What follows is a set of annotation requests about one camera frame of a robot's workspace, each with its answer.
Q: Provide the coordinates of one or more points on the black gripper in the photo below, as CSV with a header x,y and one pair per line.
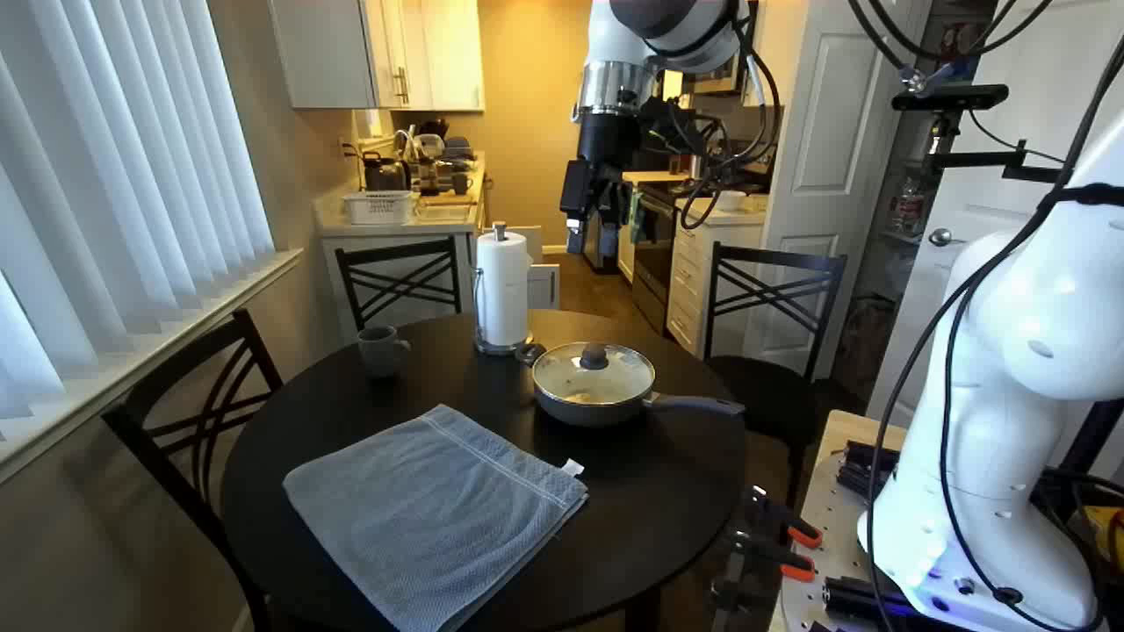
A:
x,y
578,186

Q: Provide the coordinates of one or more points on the round glass pot lid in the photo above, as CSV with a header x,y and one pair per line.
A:
x,y
584,376

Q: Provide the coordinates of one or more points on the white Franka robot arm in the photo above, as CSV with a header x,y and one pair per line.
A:
x,y
1030,351

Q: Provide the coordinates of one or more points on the white paper towel roll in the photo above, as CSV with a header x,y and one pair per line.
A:
x,y
502,229
505,292

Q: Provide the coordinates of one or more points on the kitchen stove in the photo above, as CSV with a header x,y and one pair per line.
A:
x,y
650,265

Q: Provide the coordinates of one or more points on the white lower kitchen cabinet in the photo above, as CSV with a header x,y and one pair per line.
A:
x,y
696,273

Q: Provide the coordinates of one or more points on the white kitchen cabinet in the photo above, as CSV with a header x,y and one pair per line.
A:
x,y
388,52
696,273

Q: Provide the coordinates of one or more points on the black wooden chair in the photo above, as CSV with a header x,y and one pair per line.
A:
x,y
775,390
161,427
400,248

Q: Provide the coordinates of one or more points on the white kitchen counter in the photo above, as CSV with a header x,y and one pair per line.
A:
x,y
400,220

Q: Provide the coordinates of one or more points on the clear plastic container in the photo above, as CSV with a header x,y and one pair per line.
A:
x,y
378,208

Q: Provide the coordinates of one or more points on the grey mug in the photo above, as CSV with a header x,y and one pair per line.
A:
x,y
382,351

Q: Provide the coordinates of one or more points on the white upper kitchen cabinet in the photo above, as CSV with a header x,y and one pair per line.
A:
x,y
388,52

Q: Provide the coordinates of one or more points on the white panel door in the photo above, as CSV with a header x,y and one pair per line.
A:
x,y
837,141

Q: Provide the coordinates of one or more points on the blue folded towel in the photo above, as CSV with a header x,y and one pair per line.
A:
x,y
433,515

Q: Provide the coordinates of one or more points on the silver door knob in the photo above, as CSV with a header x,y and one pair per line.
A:
x,y
938,237

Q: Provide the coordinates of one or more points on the black orange-tipped clamp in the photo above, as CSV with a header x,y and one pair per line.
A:
x,y
790,530
779,566

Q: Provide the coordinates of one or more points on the robot mounting platform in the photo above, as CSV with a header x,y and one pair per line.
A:
x,y
821,515

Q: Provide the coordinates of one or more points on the white robot body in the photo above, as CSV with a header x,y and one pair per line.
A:
x,y
938,443

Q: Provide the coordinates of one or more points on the white vertical window blinds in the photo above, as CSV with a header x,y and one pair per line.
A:
x,y
129,176

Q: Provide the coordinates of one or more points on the white window sill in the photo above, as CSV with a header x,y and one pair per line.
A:
x,y
142,355

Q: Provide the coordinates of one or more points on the black stereo camera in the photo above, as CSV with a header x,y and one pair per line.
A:
x,y
951,96

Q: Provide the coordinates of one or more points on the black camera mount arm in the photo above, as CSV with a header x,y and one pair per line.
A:
x,y
984,156

